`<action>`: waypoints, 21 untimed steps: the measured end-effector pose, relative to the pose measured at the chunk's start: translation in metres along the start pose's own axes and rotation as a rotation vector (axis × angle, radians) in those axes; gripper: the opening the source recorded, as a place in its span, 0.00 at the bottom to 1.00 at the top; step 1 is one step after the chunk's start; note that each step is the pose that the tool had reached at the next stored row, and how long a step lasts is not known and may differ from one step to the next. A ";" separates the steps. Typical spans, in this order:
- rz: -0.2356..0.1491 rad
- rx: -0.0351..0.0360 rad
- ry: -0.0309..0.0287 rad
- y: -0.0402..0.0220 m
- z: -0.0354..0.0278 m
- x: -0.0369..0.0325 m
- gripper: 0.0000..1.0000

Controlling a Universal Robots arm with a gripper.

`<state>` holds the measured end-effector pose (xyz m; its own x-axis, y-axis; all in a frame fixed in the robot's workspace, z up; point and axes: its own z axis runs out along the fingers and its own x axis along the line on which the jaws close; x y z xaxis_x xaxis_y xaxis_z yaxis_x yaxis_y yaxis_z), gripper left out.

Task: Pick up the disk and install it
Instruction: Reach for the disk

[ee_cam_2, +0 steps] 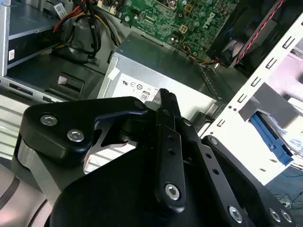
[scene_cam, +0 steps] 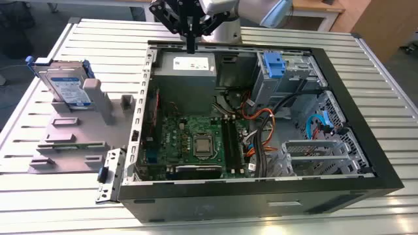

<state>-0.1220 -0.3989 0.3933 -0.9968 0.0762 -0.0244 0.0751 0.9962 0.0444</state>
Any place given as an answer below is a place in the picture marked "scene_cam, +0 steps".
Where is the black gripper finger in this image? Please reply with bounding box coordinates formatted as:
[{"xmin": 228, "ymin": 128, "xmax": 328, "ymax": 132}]
[
  {"xmin": 191, "ymin": 0, "xmax": 235, "ymax": 54},
  {"xmin": 148, "ymin": 0, "xmax": 192, "ymax": 54}
]

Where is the hard disk in blue carrier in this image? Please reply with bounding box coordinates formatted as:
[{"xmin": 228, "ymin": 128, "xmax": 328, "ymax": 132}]
[{"xmin": 25, "ymin": 55, "xmax": 95, "ymax": 108}]

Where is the grey power supply unit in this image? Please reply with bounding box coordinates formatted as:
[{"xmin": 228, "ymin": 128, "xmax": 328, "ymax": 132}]
[{"xmin": 151, "ymin": 51, "xmax": 217, "ymax": 116}]

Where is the metal optical drive cage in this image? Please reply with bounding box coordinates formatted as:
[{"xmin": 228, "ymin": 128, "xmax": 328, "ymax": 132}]
[{"xmin": 251, "ymin": 51, "xmax": 327, "ymax": 106}]

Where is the light wooden desk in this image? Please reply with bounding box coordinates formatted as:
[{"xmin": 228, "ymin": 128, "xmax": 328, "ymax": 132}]
[{"xmin": 287, "ymin": 0, "xmax": 347, "ymax": 32}]

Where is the green motherboard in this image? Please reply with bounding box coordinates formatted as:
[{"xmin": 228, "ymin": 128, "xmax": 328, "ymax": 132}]
[{"xmin": 136, "ymin": 115, "xmax": 259, "ymax": 179}]

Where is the black RAM slot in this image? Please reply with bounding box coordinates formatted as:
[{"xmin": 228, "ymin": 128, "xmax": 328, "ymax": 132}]
[
  {"xmin": 220, "ymin": 114, "xmax": 236, "ymax": 175},
  {"xmin": 228, "ymin": 114, "xmax": 244, "ymax": 174}
]

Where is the silver CPU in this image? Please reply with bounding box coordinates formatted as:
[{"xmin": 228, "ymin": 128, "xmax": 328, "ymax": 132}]
[{"xmin": 195, "ymin": 139, "xmax": 212, "ymax": 153}]

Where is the CPU socket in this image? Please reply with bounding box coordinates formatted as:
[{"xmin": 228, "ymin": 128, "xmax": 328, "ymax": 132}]
[{"xmin": 189, "ymin": 131, "xmax": 219, "ymax": 159}]

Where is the brown wooden cabinet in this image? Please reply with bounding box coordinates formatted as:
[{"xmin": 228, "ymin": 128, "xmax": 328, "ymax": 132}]
[{"xmin": 331, "ymin": 0, "xmax": 418, "ymax": 64}]

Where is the grey plastic parts rack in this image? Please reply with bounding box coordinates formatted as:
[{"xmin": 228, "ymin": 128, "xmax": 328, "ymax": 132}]
[{"xmin": 28, "ymin": 78, "xmax": 137, "ymax": 176}]

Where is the black graphics card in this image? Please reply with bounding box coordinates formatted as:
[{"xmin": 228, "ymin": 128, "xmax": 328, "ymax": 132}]
[{"xmin": 164, "ymin": 164, "xmax": 223, "ymax": 181}]

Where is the black open PC case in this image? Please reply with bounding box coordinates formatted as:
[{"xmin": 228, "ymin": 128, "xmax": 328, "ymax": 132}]
[{"xmin": 117, "ymin": 40, "xmax": 406, "ymax": 223}]

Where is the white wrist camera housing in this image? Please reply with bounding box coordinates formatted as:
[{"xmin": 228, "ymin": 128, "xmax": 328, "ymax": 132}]
[{"xmin": 199, "ymin": 0, "xmax": 237, "ymax": 15}]

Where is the white desk frame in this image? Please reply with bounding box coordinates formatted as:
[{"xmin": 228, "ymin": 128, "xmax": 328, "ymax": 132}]
[{"xmin": 46, "ymin": 0, "xmax": 153, "ymax": 24}]

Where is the blue plastic drive bracket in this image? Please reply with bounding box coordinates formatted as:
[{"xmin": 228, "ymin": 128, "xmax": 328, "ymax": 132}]
[{"xmin": 263, "ymin": 52, "xmax": 286, "ymax": 79}]

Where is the thin red wire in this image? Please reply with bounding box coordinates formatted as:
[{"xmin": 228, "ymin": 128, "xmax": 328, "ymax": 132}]
[{"xmin": 145, "ymin": 87, "xmax": 161, "ymax": 141}]

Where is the orange wire bundle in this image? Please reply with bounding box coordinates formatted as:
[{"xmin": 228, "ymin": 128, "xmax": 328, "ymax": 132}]
[{"xmin": 239, "ymin": 90, "xmax": 280, "ymax": 157}]

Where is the blue data wire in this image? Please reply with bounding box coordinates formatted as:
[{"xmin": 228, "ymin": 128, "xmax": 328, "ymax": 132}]
[{"xmin": 306, "ymin": 110, "xmax": 336, "ymax": 141}]

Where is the black cable bundle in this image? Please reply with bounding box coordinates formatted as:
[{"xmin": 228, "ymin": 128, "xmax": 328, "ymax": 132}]
[{"xmin": 253, "ymin": 89, "xmax": 323, "ymax": 178}]

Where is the black power connector wire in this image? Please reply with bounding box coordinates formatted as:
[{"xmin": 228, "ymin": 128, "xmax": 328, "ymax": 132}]
[{"xmin": 328, "ymin": 126, "xmax": 352, "ymax": 137}]

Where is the metal card retention bracket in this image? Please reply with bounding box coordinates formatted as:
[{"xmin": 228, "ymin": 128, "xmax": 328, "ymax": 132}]
[{"xmin": 93, "ymin": 146, "xmax": 128, "ymax": 205}]

